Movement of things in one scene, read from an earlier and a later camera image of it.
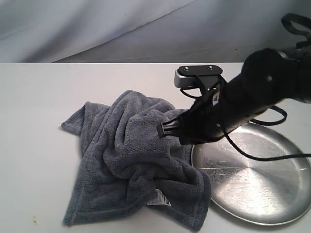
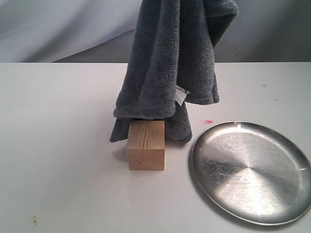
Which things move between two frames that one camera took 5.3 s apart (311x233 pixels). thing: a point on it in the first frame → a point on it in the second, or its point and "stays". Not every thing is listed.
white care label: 159,199 → 180,94
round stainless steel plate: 269,192 stays
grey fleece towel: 121,159 → 173,45
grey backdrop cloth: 143,31 stays
